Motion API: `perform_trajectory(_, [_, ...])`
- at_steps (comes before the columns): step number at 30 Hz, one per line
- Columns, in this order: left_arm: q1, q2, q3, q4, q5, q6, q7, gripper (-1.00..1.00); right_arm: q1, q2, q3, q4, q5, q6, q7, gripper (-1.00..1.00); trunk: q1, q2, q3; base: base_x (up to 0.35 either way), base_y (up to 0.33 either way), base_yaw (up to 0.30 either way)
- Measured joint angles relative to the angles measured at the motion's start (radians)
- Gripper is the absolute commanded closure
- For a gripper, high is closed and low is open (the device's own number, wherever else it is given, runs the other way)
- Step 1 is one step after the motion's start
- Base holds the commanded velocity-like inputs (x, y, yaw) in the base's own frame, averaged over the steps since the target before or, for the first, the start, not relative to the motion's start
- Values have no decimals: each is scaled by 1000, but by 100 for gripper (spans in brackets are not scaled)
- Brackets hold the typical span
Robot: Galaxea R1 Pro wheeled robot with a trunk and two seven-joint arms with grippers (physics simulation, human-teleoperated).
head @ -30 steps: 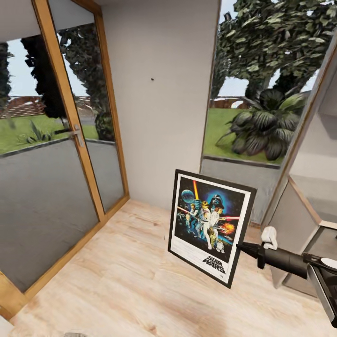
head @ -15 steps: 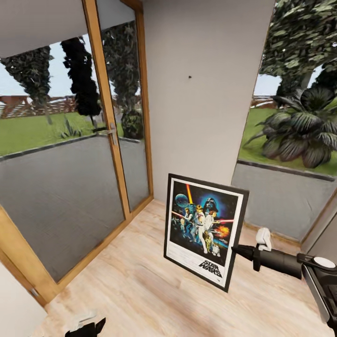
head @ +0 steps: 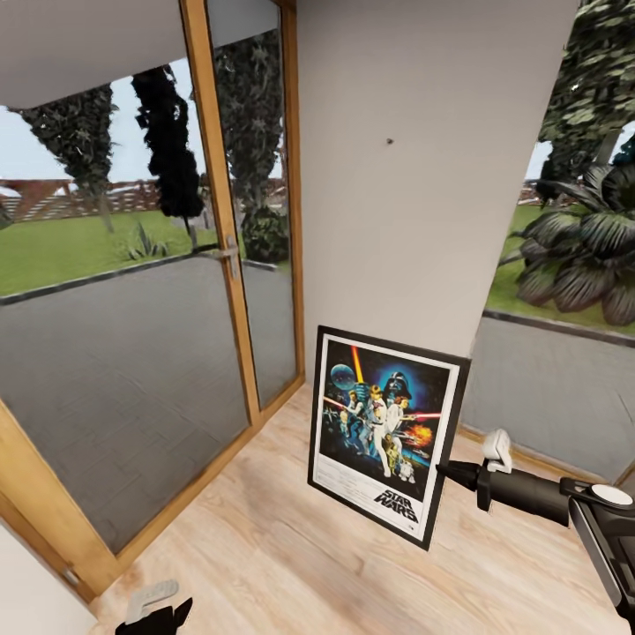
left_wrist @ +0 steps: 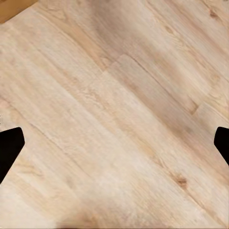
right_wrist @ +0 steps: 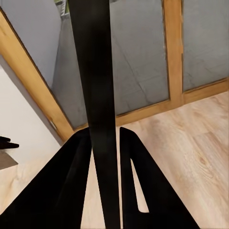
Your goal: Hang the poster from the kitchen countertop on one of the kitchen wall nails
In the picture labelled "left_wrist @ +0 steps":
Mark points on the door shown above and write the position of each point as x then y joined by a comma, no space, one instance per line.
10,8

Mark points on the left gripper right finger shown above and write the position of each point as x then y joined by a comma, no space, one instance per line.
221,141

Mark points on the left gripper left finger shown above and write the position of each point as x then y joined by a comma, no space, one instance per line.
11,143

